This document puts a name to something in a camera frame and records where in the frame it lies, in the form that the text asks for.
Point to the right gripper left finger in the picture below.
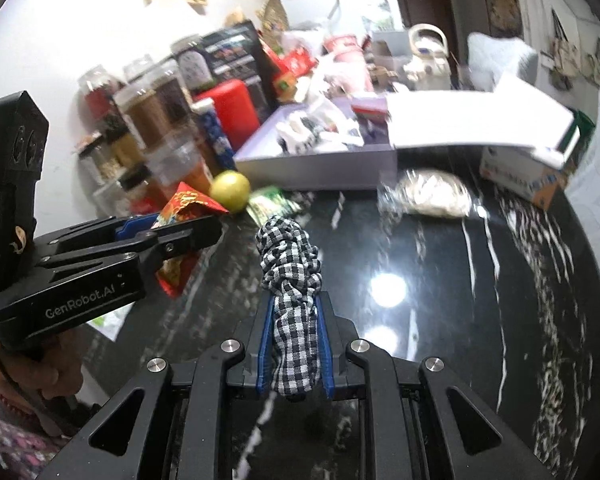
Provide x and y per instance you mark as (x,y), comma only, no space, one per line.
(170,421)

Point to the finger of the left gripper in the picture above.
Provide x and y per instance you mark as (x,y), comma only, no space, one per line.
(93,233)
(106,274)

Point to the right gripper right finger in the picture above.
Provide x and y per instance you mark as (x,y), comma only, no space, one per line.
(418,420)

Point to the red snack packet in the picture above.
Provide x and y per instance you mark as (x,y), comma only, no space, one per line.
(186,225)

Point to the green snack packet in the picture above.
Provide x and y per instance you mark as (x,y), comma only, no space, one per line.
(270,202)

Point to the checkered scrunchie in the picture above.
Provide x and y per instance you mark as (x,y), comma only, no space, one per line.
(292,274)

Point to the checkered lace cloth with plush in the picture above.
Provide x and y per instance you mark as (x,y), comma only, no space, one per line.
(298,134)

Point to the red white sauce packet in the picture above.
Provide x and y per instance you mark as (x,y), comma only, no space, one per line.
(373,108)

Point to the person left hand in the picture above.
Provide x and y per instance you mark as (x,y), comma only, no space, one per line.
(56,373)

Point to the clear jar orange label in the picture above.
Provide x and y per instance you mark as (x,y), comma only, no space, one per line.
(176,159)

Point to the yellow lemon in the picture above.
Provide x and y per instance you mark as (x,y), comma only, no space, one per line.
(232,190)

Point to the blue tablet tube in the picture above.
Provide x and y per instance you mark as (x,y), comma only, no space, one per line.
(209,123)

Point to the brown powder jar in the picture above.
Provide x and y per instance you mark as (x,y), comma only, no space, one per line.
(141,107)

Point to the red berry jar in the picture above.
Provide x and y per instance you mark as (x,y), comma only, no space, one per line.
(98,88)

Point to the red cylinder canister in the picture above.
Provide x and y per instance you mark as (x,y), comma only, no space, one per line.
(237,115)

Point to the dark tea jar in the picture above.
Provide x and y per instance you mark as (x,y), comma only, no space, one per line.
(166,80)

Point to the black printed bag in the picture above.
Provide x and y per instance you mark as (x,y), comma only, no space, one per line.
(235,52)

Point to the white open gift box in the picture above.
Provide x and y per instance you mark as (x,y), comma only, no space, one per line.
(514,114)

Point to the pink cup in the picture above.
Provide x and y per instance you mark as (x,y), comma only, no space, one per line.
(349,67)

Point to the mask box orange blue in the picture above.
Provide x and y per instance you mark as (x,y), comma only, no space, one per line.
(537,175)

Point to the white mini fridge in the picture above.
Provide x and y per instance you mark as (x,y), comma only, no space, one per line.
(359,18)

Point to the cream cartoon kettle bottle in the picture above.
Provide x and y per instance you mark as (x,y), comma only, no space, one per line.
(429,67)

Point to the far leaf chair cushion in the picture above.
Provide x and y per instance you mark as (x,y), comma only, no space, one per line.
(489,59)

